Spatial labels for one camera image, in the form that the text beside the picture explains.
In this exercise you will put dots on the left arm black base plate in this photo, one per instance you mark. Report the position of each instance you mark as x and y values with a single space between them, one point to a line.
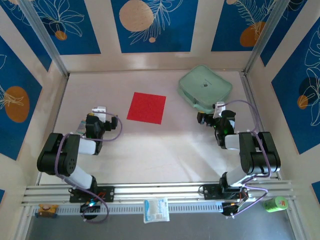
107 193

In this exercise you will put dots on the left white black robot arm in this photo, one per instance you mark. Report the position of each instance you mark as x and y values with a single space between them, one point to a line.
57 157

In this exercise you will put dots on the aluminium mounting rail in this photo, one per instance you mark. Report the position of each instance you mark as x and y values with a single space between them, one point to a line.
162 190

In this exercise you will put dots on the white wipes packet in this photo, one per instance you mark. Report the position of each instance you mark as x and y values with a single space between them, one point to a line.
156 210

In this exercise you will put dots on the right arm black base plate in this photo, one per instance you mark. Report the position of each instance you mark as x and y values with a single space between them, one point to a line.
211 191

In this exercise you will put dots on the yellow blue small toy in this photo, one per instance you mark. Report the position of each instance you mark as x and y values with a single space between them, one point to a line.
46 210

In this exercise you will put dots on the mint green zip pouch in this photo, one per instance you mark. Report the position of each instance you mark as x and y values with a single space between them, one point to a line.
203 86

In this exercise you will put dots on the grey metal bracket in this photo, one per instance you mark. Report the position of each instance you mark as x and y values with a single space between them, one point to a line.
219 108

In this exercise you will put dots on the red square paper sheet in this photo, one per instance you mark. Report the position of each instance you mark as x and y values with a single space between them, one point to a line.
146 108

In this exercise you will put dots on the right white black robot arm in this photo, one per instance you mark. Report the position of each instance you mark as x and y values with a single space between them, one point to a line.
260 155

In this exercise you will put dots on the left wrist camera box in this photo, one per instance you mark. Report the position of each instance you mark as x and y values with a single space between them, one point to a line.
98 109

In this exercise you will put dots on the small colourful paper packet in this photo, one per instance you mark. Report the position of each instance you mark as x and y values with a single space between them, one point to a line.
81 127

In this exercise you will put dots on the aluminium frame post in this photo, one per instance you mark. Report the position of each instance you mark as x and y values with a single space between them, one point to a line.
268 32
42 32

